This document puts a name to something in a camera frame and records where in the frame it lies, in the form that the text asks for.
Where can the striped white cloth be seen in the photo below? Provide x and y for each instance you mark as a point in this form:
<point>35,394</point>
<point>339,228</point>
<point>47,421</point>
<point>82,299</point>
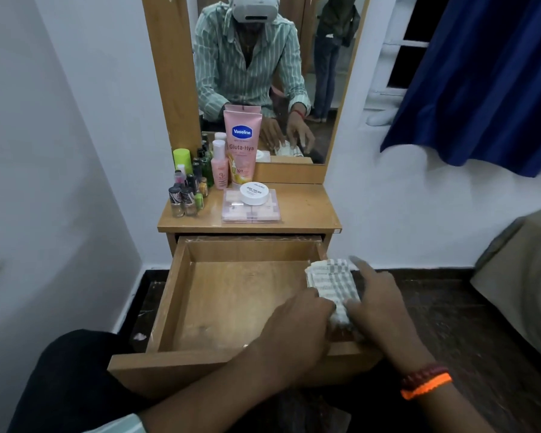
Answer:
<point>332,284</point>

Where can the white window frame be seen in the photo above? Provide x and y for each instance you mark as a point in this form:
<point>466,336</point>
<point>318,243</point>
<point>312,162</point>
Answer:
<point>399,45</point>

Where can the person's left forearm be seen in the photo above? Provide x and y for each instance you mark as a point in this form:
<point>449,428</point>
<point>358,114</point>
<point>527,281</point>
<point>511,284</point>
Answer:
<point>207,392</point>

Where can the wooden dressing table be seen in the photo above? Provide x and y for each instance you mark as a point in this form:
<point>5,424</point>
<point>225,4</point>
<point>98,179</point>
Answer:
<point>304,207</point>

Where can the person's white shirt sleeve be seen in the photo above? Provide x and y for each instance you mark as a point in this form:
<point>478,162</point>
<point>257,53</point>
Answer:
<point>117,426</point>

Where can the person's right hand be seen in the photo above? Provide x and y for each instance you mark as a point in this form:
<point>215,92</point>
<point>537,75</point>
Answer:
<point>383,320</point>

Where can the person's left hand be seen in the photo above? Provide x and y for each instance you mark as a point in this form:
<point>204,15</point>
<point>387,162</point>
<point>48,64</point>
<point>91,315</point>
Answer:
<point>293,342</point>

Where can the pink lotion tube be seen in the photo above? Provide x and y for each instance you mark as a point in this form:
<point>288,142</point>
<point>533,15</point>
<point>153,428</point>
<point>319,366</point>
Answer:
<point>242,144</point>

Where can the dark green glass bottle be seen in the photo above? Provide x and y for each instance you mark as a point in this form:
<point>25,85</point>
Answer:
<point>206,169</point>

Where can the small pink bottle white cap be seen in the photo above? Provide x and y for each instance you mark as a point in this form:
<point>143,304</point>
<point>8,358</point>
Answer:
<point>219,169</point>

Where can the cluster of nail polish bottles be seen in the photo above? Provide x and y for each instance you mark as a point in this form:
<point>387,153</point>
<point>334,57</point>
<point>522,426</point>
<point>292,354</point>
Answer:
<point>187,196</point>

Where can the dark blue curtain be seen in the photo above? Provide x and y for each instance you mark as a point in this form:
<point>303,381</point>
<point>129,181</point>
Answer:
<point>487,81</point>

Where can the open wooden drawer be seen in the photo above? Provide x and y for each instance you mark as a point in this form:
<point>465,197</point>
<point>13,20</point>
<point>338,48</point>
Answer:
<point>234,297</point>

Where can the orange and red braided wristband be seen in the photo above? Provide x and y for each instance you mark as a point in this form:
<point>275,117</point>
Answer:
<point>426,382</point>

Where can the wood framed mirror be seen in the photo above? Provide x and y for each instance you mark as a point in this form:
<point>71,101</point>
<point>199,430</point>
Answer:
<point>176,76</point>

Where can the bottle with lime green cap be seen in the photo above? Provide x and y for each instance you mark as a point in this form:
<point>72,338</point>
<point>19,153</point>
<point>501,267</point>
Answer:
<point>182,158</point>

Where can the white round jar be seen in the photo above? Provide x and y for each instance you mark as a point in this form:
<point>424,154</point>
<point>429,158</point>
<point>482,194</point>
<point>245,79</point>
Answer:
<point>254,193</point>

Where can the person's left fingers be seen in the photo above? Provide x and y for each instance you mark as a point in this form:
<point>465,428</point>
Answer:
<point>323,306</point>

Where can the person's black trouser leg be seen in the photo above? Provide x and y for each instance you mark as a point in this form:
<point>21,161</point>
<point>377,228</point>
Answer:
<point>72,383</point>

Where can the beige mattress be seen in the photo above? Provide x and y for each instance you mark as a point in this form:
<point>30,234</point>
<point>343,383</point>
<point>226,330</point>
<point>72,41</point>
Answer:
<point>523,279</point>

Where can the clear pink cosmetic box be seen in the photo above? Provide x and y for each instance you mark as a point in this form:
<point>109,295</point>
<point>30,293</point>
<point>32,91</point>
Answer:
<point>251,212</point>

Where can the person's right thumb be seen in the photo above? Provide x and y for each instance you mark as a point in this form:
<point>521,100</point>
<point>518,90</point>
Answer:
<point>355,307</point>

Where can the person's right forearm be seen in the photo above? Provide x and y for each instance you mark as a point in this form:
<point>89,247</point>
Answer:
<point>446,410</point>

